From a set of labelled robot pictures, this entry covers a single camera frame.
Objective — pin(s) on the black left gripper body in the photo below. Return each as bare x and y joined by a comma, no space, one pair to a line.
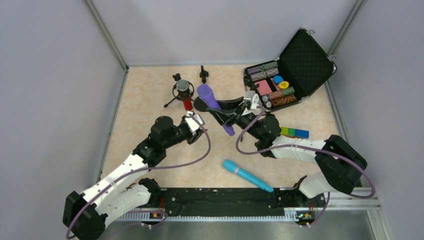
193,136

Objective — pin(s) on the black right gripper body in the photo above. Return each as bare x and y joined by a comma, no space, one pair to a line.
234,118

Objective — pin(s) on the purple toy microphone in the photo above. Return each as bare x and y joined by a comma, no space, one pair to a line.
206,94

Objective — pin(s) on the black round base stand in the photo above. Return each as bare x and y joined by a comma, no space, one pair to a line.
198,103

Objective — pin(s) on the red glitter microphone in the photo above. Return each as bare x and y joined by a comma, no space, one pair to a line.
184,92

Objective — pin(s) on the shock mount tripod stand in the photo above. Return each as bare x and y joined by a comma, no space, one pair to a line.
177,77

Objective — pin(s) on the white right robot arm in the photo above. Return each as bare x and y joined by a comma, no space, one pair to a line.
340,165

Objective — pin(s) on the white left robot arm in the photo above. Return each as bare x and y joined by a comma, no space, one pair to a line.
88,214

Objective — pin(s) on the black tripod mic stand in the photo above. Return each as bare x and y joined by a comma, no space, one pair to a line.
249,84

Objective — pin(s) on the red playing card deck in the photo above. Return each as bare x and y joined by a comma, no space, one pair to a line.
263,87

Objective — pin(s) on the orange black chip stack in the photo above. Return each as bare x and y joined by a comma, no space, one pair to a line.
281,101

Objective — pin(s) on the red white chip stack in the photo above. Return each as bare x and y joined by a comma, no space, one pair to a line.
272,96

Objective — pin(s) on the purple chip stack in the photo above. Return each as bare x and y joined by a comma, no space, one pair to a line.
254,70

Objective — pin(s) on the cyan toy microphone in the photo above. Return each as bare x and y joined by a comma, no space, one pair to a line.
233,168

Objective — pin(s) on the blue round dealer chip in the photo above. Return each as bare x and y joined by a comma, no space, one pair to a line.
277,79

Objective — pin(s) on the lime green toy brick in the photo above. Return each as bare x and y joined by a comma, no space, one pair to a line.
284,131

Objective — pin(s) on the yellow round dealer chip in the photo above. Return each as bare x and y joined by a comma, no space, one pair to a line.
284,85

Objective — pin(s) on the green chip stack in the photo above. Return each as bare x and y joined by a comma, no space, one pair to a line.
287,91

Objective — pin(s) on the blue toy brick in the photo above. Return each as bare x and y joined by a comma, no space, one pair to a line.
303,134

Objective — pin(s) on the black poker chip case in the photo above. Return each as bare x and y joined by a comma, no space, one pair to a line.
304,64

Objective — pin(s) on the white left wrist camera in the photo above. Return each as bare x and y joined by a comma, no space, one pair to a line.
192,116

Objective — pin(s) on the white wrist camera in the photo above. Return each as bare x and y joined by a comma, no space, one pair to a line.
251,100
192,116

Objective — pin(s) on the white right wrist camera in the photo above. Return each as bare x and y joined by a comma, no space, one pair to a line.
251,100

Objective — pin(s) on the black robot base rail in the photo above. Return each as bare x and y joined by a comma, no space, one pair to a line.
230,202

